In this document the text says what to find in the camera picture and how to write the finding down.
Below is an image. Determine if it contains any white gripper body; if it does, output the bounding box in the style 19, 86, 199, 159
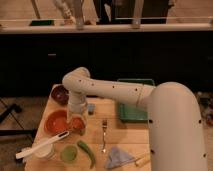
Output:
67, 101, 87, 121

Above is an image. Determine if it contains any orange apple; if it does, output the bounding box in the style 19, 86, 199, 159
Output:
71, 117, 85, 132

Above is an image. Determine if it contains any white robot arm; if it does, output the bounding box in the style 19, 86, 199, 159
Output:
62, 67, 208, 171

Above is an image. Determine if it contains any blue sponge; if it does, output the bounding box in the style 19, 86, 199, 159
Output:
87, 103, 95, 115

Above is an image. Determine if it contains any dark brown bowl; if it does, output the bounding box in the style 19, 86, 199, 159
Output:
51, 85, 69, 105

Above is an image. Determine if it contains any orange bowl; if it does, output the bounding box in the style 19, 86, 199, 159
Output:
44, 110, 70, 135

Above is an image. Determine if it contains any silver fork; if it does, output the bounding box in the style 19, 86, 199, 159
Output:
102, 119, 108, 153

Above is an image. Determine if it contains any green chili pepper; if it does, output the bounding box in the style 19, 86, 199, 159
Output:
77, 140, 96, 168

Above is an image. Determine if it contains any small green cup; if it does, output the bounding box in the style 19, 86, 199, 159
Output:
60, 145, 78, 163

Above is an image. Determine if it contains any white cup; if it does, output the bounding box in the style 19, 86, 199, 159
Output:
33, 138, 54, 159

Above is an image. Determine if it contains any green plastic tray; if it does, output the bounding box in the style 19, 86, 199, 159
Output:
117, 78, 155, 123

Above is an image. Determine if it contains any blue folded cloth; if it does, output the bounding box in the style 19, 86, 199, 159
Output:
105, 147, 135, 169

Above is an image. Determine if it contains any white dish brush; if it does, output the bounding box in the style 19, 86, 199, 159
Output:
15, 131, 69, 159

